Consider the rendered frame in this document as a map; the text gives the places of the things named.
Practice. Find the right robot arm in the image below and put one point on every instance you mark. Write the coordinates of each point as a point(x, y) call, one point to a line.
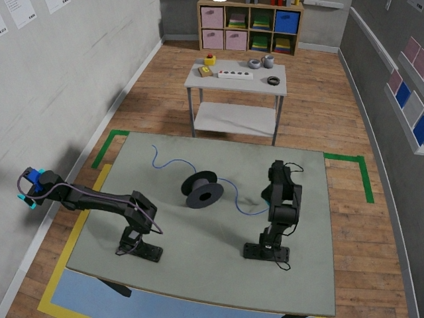
point(285, 213)

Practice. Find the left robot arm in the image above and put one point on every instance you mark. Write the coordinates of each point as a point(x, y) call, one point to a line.
point(119, 204)

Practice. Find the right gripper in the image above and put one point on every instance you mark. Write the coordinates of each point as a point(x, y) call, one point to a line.
point(266, 196)

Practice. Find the black cable reel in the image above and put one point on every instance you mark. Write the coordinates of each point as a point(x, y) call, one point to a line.
point(201, 189)

